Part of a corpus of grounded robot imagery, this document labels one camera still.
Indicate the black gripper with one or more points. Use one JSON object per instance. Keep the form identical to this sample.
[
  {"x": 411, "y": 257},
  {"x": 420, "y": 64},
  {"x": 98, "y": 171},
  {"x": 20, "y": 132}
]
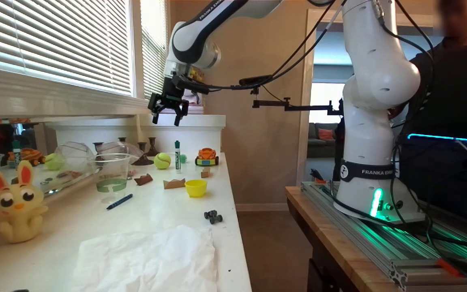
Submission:
[{"x": 175, "y": 90}]

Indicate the green tennis ball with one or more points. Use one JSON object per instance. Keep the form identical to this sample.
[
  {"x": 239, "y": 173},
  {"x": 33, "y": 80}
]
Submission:
[{"x": 162, "y": 162}]

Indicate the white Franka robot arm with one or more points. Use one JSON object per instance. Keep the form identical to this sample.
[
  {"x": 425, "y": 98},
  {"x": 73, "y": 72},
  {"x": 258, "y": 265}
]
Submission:
[{"x": 373, "y": 82}]

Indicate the dark brown candle holder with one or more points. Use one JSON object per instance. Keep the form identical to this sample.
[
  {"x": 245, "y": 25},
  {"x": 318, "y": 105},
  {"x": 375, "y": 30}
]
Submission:
[
  {"x": 151, "y": 147},
  {"x": 143, "y": 160}
]

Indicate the grey round plate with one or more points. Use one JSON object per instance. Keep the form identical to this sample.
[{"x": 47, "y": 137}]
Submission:
[{"x": 195, "y": 110}]

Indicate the white window blinds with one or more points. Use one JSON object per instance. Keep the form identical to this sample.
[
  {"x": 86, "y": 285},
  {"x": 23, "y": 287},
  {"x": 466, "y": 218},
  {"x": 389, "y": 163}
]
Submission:
[
  {"x": 55, "y": 38},
  {"x": 153, "y": 66}
]

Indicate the orange toy car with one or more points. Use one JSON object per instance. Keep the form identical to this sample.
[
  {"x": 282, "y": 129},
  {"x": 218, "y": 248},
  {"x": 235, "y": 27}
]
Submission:
[{"x": 206, "y": 157}]

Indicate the brown chocolate-like piece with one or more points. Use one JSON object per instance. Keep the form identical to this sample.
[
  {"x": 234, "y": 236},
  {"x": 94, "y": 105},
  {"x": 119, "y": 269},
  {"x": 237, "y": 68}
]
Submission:
[
  {"x": 174, "y": 184},
  {"x": 143, "y": 179},
  {"x": 206, "y": 173}
]

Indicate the small yellow cup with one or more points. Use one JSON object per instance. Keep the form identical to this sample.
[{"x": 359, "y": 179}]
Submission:
[{"x": 195, "y": 188}]

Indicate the clear glass jar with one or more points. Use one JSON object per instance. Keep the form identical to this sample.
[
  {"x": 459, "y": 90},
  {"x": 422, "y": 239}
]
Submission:
[{"x": 112, "y": 173}]

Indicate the black pen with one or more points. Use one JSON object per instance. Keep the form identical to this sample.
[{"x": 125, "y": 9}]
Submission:
[{"x": 120, "y": 202}]

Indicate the small black toy car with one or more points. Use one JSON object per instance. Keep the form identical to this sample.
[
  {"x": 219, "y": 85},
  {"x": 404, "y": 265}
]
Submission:
[{"x": 213, "y": 217}]

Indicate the white crumpled cloth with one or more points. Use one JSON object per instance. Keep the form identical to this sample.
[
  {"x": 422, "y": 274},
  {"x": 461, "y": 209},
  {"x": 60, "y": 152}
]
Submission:
[{"x": 146, "y": 261}]

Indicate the yellow bunny plush toy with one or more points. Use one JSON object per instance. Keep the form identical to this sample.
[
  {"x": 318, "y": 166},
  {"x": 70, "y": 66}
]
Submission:
[{"x": 16, "y": 209}]

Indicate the wooden workbench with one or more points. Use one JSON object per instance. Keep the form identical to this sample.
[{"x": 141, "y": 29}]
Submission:
[{"x": 325, "y": 238}]

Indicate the person in black shirt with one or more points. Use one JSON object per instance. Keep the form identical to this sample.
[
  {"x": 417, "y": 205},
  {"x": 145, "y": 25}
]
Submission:
[{"x": 454, "y": 92}]

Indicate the black box with cyan light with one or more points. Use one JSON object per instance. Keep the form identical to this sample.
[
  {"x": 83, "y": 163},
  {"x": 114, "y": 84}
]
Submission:
[{"x": 449, "y": 179}]

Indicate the black stereo camera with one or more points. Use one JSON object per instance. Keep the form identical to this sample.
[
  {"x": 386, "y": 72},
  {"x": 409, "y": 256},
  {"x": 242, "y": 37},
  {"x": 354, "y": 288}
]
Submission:
[{"x": 255, "y": 80}]

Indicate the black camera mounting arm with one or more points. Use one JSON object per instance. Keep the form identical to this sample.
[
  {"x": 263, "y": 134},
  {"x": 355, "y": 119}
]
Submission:
[{"x": 292, "y": 106}]

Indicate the white door frame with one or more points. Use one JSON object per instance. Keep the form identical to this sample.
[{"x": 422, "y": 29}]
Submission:
[{"x": 305, "y": 108}]

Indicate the aluminium extrusion rail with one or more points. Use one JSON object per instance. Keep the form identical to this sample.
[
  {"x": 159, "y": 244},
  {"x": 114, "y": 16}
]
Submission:
[{"x": 385, "y": 244}]

